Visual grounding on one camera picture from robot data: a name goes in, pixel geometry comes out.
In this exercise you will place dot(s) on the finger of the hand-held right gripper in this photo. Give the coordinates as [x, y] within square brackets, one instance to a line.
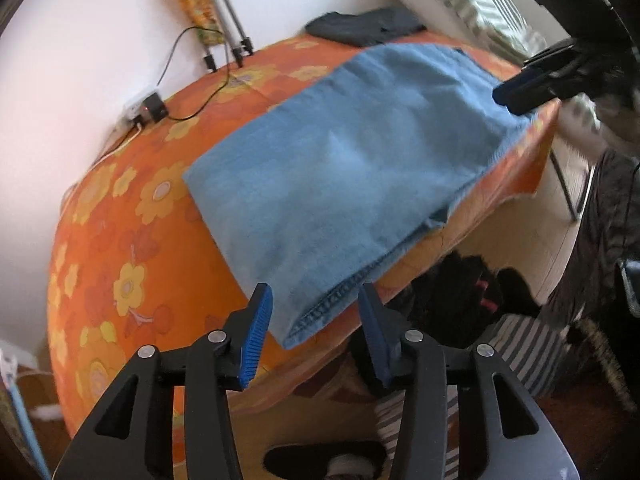
[550, 57]
[515, 87]

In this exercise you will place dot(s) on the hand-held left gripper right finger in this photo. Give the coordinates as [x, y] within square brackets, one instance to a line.
[375, 345]

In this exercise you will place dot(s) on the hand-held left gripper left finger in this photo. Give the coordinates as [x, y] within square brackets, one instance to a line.
[255, 340]

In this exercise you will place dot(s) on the light blue denim pants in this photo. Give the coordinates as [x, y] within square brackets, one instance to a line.
[350, 160]

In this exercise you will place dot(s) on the green striped white pillow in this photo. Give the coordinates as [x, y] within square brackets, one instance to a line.
[480, 5]

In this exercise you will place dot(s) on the black cloth with red trim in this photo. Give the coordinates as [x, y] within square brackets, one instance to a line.
[460, 285]

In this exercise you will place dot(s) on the person's black slipper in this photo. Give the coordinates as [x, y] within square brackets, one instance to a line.
[300, 460]

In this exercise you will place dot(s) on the dark folded cloth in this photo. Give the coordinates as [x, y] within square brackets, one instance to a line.
[365, 27]

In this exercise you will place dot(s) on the orange floral bed cover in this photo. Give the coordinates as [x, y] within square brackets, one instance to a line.
[125, 210]

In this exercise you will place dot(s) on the silver tripod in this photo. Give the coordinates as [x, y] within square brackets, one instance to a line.
[227, 15]

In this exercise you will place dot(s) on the black metal frame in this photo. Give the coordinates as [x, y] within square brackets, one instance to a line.
[562, 185]

